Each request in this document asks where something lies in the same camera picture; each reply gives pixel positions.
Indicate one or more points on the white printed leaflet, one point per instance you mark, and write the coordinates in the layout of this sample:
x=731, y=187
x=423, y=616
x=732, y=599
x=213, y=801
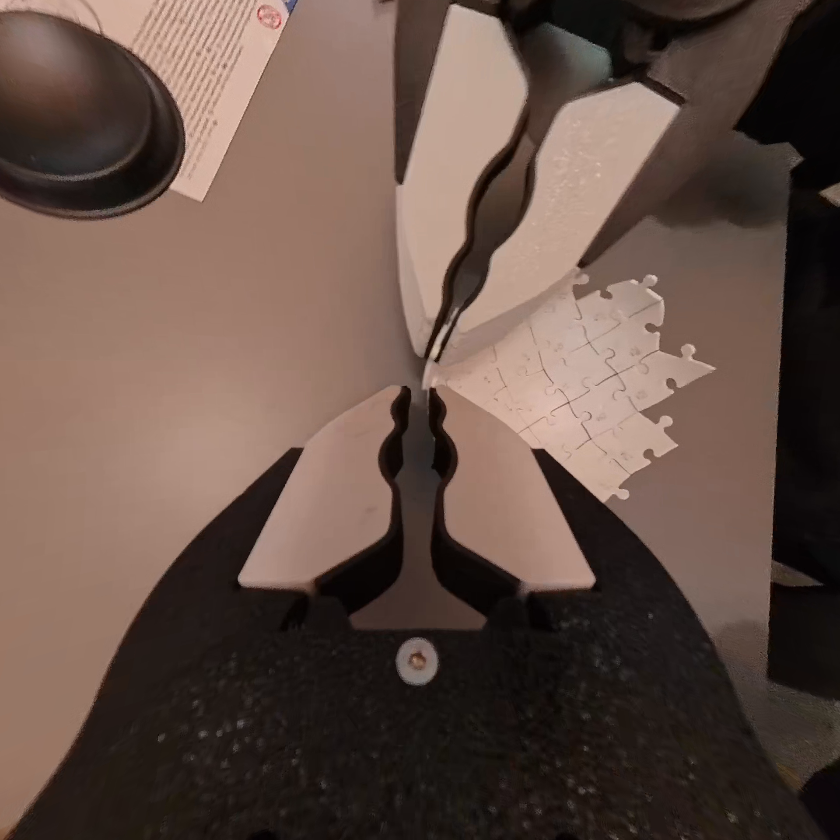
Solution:
x=216, y=85

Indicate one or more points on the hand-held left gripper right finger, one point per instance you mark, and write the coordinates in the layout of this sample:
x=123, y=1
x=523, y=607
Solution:
x=512, y=518

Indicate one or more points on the person's dark clothing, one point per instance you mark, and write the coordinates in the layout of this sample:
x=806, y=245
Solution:
x=810, y=361

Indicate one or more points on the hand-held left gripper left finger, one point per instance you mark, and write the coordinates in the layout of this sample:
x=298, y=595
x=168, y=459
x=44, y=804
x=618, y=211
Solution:
x=315, y=518

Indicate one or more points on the partly built white puzzle ball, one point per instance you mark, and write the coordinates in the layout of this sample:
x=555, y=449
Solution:
x=577, y=380

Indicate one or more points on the black round stand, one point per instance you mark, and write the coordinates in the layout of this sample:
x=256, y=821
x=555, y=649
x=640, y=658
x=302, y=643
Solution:
x=72, y=111

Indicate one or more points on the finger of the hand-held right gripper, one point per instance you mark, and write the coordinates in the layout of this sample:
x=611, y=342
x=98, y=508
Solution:
x=453, y=131
x=584, y=184

